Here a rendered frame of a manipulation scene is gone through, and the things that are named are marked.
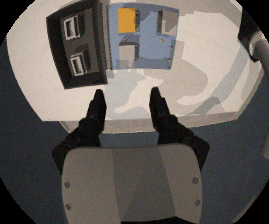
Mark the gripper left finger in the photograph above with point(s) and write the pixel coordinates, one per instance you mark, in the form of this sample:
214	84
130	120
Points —
92	124

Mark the orange rectangular block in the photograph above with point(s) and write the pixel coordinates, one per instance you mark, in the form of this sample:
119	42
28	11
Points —
126	20

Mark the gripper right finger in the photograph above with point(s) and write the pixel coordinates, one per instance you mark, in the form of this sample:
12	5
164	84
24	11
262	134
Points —
171	131

